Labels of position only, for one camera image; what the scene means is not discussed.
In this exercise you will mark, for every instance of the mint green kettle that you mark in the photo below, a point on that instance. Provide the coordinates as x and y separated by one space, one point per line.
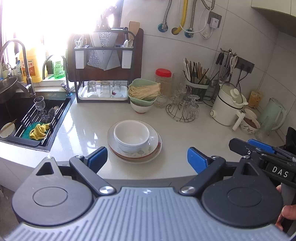
273 116

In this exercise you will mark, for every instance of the wine glass in sink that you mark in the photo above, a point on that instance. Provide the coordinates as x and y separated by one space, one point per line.
39 104

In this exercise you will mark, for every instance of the hanging utensil stand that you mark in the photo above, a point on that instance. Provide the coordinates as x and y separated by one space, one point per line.
226 61

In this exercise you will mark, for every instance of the white deep bowl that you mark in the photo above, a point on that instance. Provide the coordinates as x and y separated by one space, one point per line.
131 135

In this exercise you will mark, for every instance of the upturned clear glass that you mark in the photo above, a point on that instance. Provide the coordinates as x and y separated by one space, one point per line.
105 89
116 89
91 87

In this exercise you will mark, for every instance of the upturned glass on rack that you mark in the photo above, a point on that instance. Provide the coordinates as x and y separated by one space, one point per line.
193 107

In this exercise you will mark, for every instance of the white electric cooking pot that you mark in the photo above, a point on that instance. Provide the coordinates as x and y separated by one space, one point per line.
228 106

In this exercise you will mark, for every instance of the steel pot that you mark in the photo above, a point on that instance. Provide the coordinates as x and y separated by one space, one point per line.
8 88

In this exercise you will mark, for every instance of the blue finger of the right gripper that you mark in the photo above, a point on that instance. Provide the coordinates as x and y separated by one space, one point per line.
261 145

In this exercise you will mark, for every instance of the green dish soap bottle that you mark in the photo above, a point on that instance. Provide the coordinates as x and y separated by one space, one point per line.
58 67

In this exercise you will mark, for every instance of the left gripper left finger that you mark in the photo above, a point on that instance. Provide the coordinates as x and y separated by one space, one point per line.
85 169

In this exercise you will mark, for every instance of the black sink drying rack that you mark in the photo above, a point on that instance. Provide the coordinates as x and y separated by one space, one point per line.
53 116

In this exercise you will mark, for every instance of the red lid plastic jar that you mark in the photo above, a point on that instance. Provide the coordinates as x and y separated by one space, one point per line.
164 78

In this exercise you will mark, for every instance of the white wall plug adapter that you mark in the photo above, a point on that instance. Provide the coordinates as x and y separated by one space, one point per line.
214 23

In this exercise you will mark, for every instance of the yellow detergent bottle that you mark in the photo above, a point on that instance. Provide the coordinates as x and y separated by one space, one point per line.
35 60

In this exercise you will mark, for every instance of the yellow packet by wall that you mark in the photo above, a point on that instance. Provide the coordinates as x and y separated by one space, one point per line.
255 98

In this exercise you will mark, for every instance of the metal wire cup rack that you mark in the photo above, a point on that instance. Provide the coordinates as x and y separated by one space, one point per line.
178 108

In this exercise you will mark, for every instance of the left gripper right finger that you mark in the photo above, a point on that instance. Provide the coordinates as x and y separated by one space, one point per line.
208 171

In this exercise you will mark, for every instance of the small white bowl in sink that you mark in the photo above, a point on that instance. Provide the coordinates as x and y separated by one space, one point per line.
8 129

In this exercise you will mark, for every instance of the chrome sink faucet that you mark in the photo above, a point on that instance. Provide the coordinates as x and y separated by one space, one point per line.
24 67

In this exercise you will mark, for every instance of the black kitchen storage rack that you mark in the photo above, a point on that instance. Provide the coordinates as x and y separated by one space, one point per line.
107 49

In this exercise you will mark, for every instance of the green bowl with noodles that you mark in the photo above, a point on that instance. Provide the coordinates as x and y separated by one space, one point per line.
143 92

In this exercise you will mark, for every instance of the yellow cloth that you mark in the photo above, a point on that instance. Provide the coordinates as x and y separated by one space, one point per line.
39 131

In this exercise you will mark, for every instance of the leaf pattern plate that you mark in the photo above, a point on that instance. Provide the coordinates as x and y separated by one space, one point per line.
157 152

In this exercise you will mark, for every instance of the black wall power outlet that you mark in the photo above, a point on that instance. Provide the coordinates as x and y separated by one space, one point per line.
244 65

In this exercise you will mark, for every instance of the person's right hand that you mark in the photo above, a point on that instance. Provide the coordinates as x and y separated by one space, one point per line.
288 210

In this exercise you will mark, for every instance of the floral ceramic bowl brown contents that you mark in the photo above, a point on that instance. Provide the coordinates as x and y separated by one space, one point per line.
249 125

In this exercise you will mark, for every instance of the white bowl orange foot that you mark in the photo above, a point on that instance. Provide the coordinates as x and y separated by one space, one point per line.
140 109

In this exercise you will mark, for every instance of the green chopstick holder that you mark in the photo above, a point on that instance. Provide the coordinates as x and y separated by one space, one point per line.
197 89

